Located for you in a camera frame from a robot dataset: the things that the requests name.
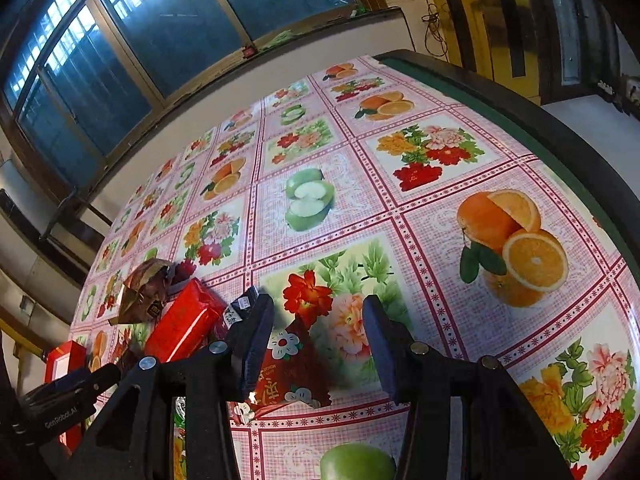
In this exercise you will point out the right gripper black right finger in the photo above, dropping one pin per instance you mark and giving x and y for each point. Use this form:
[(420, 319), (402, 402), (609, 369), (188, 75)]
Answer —
[(467, 420)]

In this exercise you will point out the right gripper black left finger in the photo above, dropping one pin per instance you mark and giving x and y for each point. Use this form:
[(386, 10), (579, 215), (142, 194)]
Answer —
[(225, 371)]

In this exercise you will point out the long red snack pack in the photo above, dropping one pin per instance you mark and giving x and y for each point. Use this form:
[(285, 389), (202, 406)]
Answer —
[(188, 321)]

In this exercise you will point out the red flower snack packet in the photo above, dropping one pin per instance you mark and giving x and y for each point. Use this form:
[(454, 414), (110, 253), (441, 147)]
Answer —
[(291, 372)]

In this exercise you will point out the brown gold snack packet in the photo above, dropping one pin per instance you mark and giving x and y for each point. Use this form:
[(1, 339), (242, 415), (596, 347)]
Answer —
[(144, 292)]

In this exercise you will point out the dark purple snack packet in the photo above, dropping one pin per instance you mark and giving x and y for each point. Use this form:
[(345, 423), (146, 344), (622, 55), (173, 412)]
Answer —
[(239, 309)]

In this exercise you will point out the silver tower air conditioner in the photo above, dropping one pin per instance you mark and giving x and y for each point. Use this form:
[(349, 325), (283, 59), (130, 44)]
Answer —
[(52, 271)]

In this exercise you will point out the dark wooden chair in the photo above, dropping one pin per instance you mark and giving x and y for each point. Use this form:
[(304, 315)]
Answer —
[(67, 215)]

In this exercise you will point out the floral fruit pattern tablecloth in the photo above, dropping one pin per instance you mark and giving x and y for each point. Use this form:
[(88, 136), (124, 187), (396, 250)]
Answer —
[(481, 222)]

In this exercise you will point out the wooden framed window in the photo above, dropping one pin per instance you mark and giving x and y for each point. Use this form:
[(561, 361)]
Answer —
[(83, 80)]

